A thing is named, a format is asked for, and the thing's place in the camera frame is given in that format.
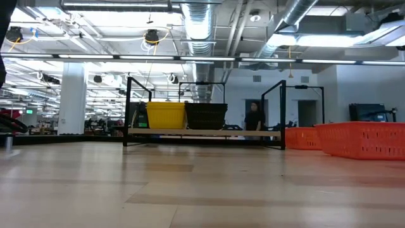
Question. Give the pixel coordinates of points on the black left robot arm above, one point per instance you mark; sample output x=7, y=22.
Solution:
x=4, y=12

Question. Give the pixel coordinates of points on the person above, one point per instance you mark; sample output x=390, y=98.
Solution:
x=253, y=118

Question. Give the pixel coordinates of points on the long ceiling light strip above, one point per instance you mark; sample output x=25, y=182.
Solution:
x=269, y=59

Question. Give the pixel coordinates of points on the round black ceiling device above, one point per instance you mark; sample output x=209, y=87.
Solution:
x=97, y=79

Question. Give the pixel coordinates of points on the white building column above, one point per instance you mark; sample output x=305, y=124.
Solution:
x=72, y=101

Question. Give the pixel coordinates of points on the dark computer monitor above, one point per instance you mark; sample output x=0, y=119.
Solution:
x=367, y=112

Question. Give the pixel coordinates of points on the black curved tube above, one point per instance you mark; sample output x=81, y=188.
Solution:
x=17, y=126

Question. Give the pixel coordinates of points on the red object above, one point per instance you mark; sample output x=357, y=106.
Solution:
x=9, y=111

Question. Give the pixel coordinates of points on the black frame wooden shelf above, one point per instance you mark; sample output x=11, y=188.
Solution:
x=221, y=133

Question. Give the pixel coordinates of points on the corrugated silver air duct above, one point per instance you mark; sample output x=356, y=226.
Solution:
x=199, y=25

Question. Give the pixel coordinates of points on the black metal frame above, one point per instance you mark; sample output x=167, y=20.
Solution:
x=300, y=86

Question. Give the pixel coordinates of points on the spiral silver air duct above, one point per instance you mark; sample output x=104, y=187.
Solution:
x=297, y=9

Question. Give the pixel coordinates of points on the silver metal post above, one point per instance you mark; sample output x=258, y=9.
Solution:
x=8, y=142

